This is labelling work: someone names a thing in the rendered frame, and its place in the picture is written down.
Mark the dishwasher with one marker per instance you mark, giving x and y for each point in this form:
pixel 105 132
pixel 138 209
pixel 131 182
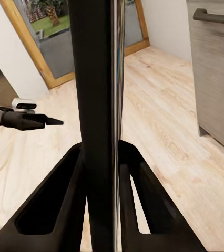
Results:
pixel 206 33

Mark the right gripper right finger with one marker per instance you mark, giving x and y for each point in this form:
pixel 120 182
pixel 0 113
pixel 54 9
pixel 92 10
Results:
pixel 170 232

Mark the poster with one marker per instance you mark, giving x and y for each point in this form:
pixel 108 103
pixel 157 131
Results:
pixel 98 42

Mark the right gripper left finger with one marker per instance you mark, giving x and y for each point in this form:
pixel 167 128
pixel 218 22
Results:
pixel 51 219

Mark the door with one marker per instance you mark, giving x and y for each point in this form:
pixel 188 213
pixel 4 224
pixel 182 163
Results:
pixel 44 25

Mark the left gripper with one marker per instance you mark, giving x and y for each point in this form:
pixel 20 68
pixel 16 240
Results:
pixel 27 121

